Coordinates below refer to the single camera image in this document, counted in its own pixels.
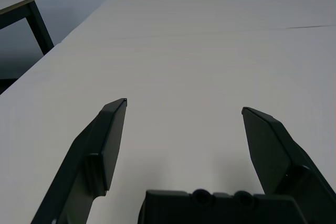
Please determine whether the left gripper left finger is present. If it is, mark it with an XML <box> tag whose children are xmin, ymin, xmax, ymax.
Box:
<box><xmin>30</xmin><ymin>98</ymin><xmax>128</xmax><ymax>224</ymax></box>

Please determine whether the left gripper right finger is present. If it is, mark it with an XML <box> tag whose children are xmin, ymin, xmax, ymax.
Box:
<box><xmin>241</xmin><ymin>106</ymin><xmax>336</xmax><ymax>224</ymax></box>

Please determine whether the dark-framed side table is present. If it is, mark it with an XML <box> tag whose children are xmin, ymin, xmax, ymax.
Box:
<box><xmin>0</xmin><ymin>0</ymin><xmax>55</xmax><ymax>95</ymax></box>

